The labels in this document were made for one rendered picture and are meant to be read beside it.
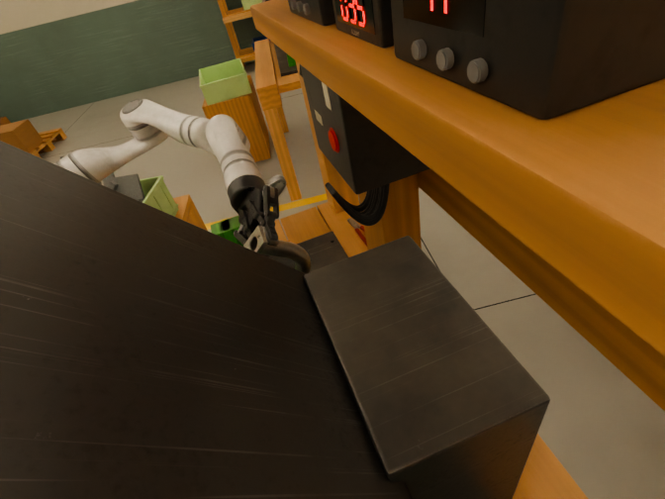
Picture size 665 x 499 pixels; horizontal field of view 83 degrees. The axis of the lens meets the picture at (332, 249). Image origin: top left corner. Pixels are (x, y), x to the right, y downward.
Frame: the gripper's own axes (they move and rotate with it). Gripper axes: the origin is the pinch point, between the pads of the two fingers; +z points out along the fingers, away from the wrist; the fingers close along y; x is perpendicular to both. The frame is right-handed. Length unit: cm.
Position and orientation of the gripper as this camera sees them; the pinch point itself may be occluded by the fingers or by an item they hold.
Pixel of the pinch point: (265, 243)
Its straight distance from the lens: 67.8
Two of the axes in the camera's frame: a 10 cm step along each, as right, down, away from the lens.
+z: 3.6, 7.5, -5.5
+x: 7.3, 1.3, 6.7
